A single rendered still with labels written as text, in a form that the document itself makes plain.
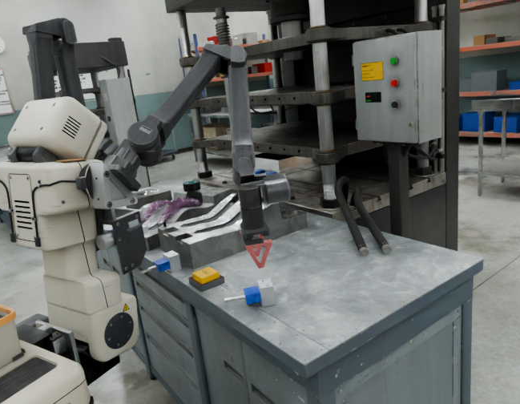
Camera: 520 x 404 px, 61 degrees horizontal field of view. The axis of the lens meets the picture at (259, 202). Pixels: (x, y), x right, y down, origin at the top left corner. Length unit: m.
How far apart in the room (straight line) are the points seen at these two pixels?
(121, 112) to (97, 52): 0.80
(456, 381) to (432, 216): 1.13
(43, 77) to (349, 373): 1.22
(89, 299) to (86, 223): 0.21
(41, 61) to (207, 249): 0.77
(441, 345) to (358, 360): 0.37
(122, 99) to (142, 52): 3.60
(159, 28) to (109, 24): 1.01
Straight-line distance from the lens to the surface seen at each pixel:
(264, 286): 1.18
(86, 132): 1.26
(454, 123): 2.58
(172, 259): 1.48
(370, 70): 1.88
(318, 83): 1.90
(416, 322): 1.29
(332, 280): 1.30
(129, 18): 9.39
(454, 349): 1.52
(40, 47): 1.57
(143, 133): 1.17
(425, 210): 2.45
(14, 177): 1.30
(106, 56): 6.17
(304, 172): 2.41
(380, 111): 1.86
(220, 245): 1.51
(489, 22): 8.18
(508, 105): 4.60
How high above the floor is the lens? 1.38
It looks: 16 degrees down
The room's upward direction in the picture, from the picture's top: 7 degrees counter-clockwise
